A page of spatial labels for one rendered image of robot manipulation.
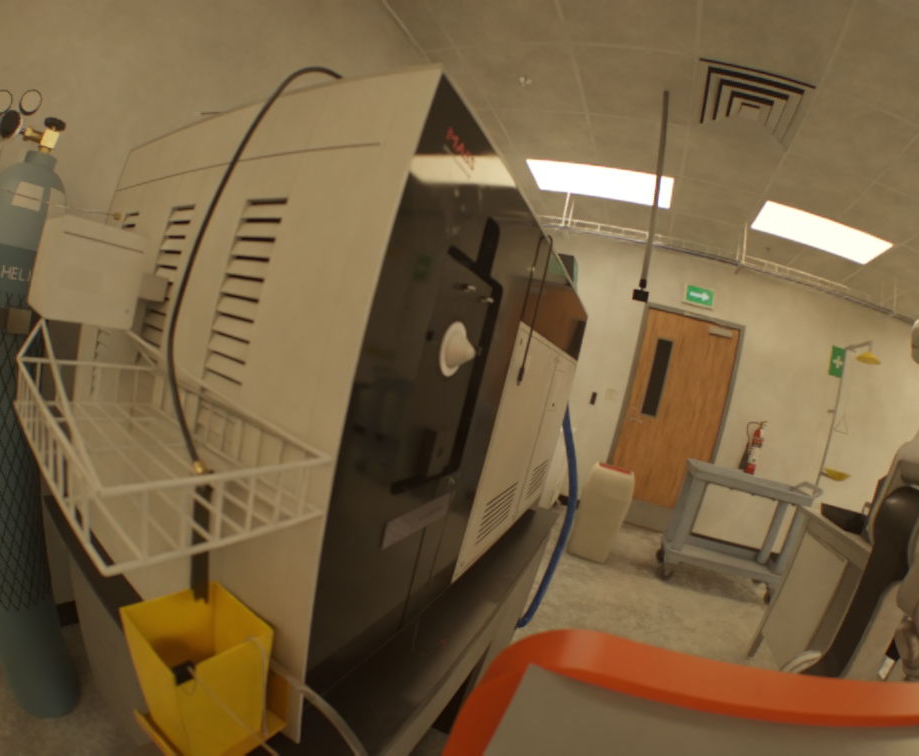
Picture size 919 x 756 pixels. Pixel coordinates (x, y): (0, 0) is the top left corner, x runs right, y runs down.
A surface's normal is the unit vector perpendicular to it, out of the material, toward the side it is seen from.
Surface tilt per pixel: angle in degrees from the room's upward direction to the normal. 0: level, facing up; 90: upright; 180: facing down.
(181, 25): 90
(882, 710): 0
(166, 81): 90
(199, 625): 87
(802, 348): 90
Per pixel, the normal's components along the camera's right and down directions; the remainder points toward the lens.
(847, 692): 0.24, -0.97
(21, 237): 0.88, 0.21
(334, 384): -0.38, -0.04
